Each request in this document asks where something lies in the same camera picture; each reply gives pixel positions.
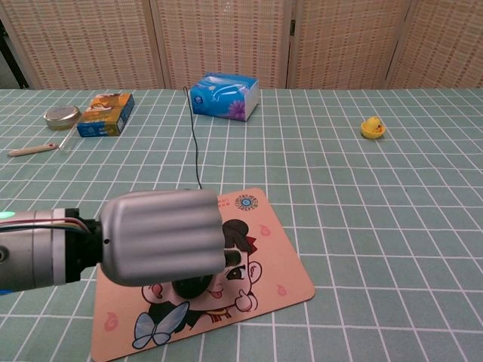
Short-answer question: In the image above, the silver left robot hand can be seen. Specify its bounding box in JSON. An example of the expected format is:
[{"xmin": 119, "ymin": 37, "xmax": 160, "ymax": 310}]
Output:
[{"xmin": 98, "ymin": 189, "xmax": 245, "ymax": 288}]

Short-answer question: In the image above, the black computer mouse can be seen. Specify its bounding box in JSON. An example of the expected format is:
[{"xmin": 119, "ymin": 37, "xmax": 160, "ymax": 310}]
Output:
[{"xmin": 171, "ymin": 274, "xmax": 215, "ymax": 302}]

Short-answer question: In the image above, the thin black cable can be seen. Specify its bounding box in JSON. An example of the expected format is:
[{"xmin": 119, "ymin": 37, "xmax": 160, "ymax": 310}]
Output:
[{"xmin": 182, "ymin": 86, "xmax": 204, "ymax": 191}]

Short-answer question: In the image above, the cartoon girl mouse pad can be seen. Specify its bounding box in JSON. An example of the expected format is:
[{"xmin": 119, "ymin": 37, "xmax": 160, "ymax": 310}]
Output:
[{"xmin": 89, "ymin": 187, "xmax": 316, "ymax": 362}]

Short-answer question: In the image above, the orange and blue carton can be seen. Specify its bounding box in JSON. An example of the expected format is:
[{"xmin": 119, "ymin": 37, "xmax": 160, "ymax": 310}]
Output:
[{"xmin": 76, "ymin": 93, "xmax": 136, "ymax": 138}]

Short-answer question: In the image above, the blue tissue pack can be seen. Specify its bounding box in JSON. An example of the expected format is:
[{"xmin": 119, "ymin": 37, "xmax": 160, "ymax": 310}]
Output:
[{"xmin": 189, "ymin": 72, "xmax": 260, "ymax": 123}]

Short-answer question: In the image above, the round metal tin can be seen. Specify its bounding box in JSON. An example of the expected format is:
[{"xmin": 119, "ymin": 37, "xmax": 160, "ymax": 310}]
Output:
[{"xmin": 42, "ymin": 105, "xmax": 82, "ymax": 131}]

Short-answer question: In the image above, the beige wooden stick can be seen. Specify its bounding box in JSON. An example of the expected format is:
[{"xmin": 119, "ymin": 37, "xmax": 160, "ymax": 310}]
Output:
[{"xmin": 8, "ymin": 143, "xmax": 57, "ymax": 157}]

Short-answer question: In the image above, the bamboo folding screen panel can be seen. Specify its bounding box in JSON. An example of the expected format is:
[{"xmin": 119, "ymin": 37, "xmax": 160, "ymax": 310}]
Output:
[
  {"xmin": 384, "ymin": 0, "xmax": 483, "ymax": 91},
  {"xmin": 286, "ymin": 0, "xmax": 412, "ymax": 91},
  {"xmin": 0, "ymin": 0, "xmax": 167, "ymax": 91},
  {"xmin": 150, "ymin": 0, "xmax": 294, "ymax": 91}
]

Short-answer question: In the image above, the green grid tablecloth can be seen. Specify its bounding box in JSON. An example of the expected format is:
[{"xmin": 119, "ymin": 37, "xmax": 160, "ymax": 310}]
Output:
[{"xmin": 0, "ymin": 88, "xmax": 483, "ymax": 362}]

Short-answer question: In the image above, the yellow duck toy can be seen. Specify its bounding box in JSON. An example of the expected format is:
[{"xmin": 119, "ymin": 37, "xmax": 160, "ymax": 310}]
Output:
[{"xmin": 360, "ymin": 115, "xmax": 386, "ymax": 140}]

